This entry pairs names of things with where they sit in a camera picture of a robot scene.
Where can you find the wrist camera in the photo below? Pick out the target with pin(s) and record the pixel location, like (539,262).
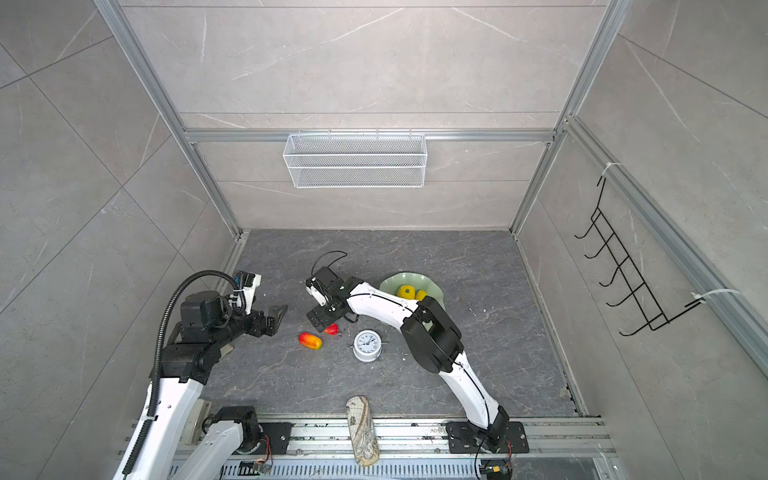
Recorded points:
(320,284)
(243,294)

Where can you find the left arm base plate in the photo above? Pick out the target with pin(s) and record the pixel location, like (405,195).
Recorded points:
(277,436)

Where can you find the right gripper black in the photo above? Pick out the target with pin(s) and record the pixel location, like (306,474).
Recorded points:
(318,312)

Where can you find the black wire hook rack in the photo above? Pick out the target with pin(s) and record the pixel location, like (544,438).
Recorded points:
(627,273)

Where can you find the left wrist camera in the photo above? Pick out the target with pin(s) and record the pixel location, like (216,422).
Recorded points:
(243,294)

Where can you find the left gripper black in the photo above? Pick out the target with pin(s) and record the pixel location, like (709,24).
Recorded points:
(271,321)

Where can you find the yellow fake lemon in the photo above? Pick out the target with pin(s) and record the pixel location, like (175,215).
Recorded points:
(407,292)

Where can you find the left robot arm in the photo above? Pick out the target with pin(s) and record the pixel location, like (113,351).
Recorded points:
(184,358)

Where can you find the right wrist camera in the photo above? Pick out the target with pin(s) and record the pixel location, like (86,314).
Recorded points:
(320,284)

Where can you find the white alarm clock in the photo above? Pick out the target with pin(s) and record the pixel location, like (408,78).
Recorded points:
(367,346)

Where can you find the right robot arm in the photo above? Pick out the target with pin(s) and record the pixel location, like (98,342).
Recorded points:
(432,337)

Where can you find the green wavy fruit bowl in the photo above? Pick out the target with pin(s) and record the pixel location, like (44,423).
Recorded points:
(417,281)

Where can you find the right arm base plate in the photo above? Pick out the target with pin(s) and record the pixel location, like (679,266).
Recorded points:
(465,438)

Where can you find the white wire mesh basket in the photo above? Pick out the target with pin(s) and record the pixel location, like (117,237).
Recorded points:
(359,160)

